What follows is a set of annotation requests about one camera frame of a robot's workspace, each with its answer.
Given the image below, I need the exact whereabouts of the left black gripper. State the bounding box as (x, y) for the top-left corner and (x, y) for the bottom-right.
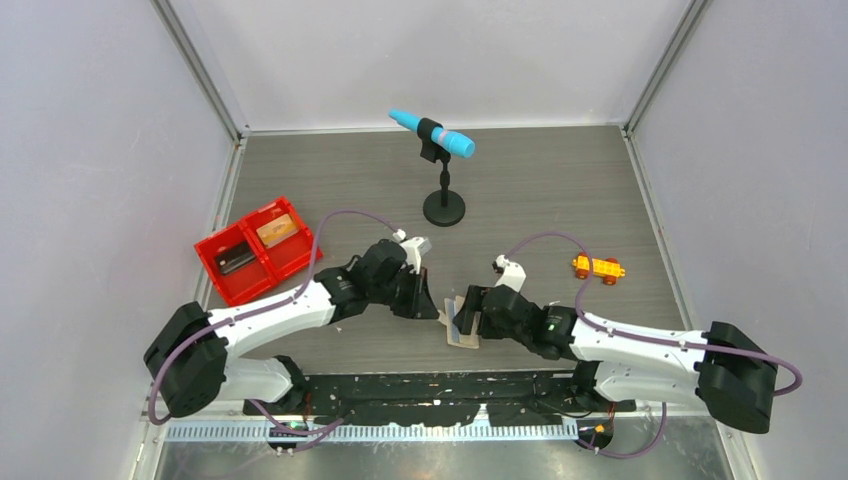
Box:
(368, 265), (438, 319)

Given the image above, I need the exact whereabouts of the beige card holder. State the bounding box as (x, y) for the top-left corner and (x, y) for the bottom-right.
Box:
(439, 296), (480, 350)

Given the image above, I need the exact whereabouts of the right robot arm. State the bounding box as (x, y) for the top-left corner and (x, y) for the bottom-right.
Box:
(447, 285), (777, 434)

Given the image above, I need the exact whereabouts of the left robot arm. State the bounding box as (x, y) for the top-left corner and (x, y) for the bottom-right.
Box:
(143, 237), (440, 418)

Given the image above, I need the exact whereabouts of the tan card case in bin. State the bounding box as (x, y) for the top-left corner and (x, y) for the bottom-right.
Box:
(256, 214), (300, 249)

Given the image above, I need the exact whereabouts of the black card case in bin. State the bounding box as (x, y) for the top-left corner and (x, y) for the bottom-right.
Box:
(214, 242), (255, 275)

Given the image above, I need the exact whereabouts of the black microphone stand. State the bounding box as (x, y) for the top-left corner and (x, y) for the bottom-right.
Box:
(422, 156), (466, 227)

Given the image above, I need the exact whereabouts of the yellow toy brick car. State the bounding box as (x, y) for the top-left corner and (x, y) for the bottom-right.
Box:
(572, 252), (627, 286)

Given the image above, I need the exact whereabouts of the red two-compartment bin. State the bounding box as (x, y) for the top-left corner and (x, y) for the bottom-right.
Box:
(194, 196), (314, 306)

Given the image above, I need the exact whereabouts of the blue toy microphone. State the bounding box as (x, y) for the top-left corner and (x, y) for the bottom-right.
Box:
(388, 109), (476, 162)

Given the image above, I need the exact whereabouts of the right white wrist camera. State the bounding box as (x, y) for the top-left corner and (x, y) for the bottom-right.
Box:
(493, 255), (527, 292)

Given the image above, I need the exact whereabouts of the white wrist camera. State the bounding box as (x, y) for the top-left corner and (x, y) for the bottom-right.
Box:
(392, 229), (432, 274)
(493, 255), (527, 292)

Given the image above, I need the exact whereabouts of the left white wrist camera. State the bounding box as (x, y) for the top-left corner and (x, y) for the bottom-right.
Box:
(392, 229), (432, 274)

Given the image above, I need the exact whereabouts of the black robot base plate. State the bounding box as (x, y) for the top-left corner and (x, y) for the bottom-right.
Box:
(264, 370), (635, 427)

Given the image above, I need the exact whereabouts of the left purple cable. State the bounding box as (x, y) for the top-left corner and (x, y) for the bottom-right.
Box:
(146, 209), (405, 426)

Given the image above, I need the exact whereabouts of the ribbed metal front rail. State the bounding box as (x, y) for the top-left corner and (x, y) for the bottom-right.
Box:
(164, 419), (578, 443)

